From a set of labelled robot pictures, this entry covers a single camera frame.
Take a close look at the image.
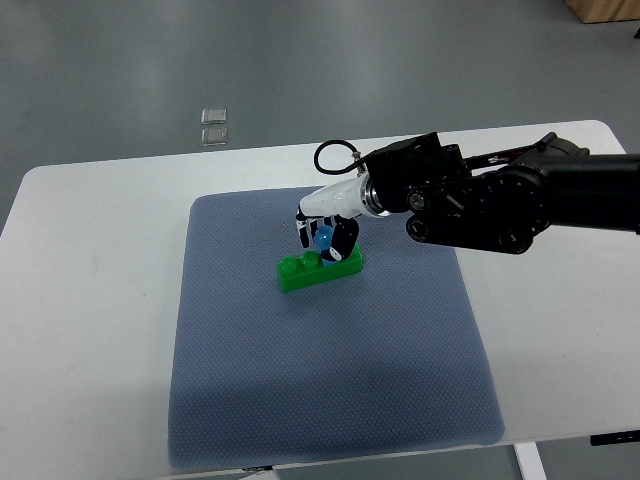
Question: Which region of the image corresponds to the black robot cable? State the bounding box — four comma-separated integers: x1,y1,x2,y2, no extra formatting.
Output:
313,139,366,177

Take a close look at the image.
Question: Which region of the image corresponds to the wooden box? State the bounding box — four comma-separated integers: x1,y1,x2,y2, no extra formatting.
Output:
565,0,639,24

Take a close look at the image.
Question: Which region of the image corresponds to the grey-blue textured mat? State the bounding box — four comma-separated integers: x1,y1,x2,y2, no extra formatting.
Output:
168,188,504,469

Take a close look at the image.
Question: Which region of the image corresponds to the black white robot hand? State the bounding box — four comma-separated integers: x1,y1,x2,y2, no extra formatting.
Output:
295,174,384,265

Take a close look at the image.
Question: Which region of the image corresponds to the lower metal floor plate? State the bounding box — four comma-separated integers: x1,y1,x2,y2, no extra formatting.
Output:
201,127,228,147

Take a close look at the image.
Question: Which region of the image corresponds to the green four-stud toy block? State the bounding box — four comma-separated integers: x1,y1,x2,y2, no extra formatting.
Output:
276,244,364,293

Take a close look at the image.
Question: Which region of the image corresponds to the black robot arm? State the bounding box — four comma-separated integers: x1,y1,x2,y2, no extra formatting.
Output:
364,133,639,254

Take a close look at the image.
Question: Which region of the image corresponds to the metal floor plate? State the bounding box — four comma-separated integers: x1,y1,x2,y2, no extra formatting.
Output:
201,127,228,147
200,107,227,125

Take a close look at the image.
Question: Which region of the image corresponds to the blue toy block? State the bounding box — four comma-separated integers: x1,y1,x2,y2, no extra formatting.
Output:
314,225,334,267

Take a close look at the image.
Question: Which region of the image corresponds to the white table leg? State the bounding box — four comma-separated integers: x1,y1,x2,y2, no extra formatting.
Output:
513,442,547,480

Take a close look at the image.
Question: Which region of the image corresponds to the black table control panel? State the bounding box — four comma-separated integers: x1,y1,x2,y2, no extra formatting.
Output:
590,430,640,446

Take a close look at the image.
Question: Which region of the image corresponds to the upper metal floor plate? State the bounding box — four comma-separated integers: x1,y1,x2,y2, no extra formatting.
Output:
200,107,227,125

